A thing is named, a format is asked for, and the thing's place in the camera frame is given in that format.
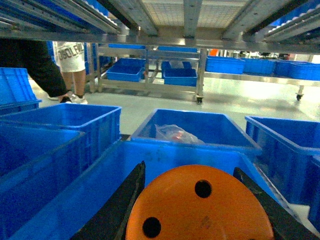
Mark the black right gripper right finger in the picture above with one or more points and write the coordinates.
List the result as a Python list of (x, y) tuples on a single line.
[(284, 225)]

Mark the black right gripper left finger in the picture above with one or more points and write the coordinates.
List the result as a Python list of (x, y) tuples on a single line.
[(110, 222)]

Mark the orange cylindrical cap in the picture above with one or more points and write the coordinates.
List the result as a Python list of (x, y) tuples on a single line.
[(197, 202)]

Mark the blue bin front target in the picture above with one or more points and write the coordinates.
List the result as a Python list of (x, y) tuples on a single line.
[(72, 208)]

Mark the blue bin right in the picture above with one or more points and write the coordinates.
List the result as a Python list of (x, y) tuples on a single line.
[(290, 159)]

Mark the blue bin left rear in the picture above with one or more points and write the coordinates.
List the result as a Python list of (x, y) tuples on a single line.
[(100, 123)]

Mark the blue bin left front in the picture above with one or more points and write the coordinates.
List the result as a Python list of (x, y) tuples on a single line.
[(36, 164)]

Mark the clear plastic bag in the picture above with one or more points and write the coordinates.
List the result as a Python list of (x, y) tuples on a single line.
[(175, 133)]

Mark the blue bin with plastic bag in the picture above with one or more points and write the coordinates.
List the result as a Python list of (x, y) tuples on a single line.
[(217, 130)]

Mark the blue crate far left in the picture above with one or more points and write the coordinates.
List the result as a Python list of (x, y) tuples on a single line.
[(16, 94)]

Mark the wheeled steel cart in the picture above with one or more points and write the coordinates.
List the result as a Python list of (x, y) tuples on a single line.
[(150, 69)]

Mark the person in white shorts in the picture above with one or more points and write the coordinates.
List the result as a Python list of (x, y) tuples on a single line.
[(70, 59)]

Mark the person in black trousers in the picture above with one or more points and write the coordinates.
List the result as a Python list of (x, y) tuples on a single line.
[(33, 55)]

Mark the steel flow rack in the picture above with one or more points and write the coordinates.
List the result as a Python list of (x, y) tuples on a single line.
[(283, 26)]

